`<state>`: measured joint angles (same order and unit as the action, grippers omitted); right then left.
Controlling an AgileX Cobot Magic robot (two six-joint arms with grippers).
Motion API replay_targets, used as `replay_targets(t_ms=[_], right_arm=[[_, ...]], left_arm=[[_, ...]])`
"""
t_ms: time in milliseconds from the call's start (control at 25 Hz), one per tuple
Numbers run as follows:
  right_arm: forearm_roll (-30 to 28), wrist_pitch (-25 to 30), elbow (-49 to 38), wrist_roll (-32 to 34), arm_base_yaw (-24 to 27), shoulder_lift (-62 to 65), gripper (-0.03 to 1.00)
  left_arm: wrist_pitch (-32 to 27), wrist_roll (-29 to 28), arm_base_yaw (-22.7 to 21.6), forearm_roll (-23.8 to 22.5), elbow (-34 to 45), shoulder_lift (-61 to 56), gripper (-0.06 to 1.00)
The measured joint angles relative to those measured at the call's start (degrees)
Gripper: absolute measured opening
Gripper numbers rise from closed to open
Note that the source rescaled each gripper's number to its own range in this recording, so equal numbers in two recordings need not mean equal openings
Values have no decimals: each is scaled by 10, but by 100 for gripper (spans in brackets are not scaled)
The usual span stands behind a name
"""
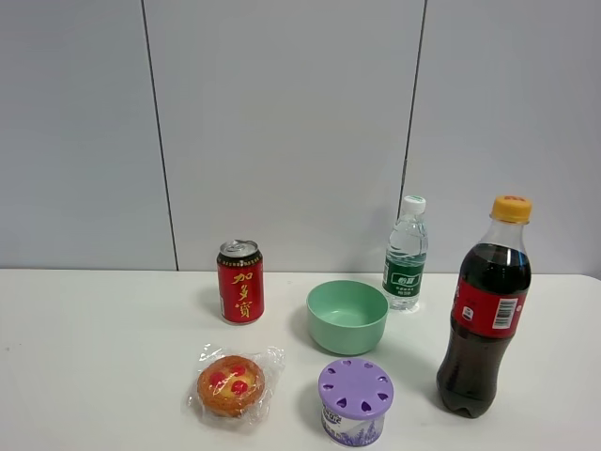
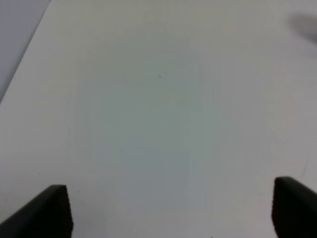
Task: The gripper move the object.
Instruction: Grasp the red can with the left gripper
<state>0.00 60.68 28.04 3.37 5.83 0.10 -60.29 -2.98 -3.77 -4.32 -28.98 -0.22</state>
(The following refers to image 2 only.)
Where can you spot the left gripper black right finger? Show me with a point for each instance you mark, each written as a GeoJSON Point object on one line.
{"type": "Point", "coordinates": [294, 209]}

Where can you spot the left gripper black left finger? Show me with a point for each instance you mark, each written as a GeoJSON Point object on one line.
{"type": "Point", "coordinates": [48, 215]}

